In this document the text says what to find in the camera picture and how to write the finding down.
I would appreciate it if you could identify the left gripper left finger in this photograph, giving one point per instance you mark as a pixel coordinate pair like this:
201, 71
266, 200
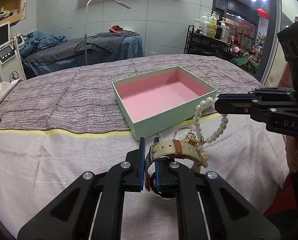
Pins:
134, 179

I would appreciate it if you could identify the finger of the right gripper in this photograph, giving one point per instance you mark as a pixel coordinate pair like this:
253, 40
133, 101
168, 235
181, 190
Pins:
237, 97
233, 106

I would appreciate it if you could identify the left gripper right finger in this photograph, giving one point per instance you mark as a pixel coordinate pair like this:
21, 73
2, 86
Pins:
163, 182

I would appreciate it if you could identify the beige leather strap watch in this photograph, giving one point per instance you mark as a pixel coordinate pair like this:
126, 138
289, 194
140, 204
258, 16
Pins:
183, 151

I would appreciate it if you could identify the gold chain jewelry pile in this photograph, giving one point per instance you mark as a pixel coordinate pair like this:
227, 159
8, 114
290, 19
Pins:
192, 139

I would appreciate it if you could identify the black shelf cart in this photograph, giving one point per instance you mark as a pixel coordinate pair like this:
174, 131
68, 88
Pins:
199, 44

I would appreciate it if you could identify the clear plastic bottle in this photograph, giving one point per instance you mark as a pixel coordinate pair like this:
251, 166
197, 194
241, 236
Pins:
225, 31

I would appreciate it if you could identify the mint box pink lining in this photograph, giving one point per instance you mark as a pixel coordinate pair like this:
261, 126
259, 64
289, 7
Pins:
155, 101

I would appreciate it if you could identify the yellow green bottle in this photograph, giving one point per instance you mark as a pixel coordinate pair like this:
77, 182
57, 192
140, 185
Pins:
212, 26

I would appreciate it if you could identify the purple knit bed blanket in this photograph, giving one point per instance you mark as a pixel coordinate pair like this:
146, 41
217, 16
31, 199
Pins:
81, 100

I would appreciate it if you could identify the red cloth on bed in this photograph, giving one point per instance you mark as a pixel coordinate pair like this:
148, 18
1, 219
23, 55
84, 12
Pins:
116, 29

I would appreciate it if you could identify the white beauty machine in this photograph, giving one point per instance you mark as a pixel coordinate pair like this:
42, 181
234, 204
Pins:
10, 63

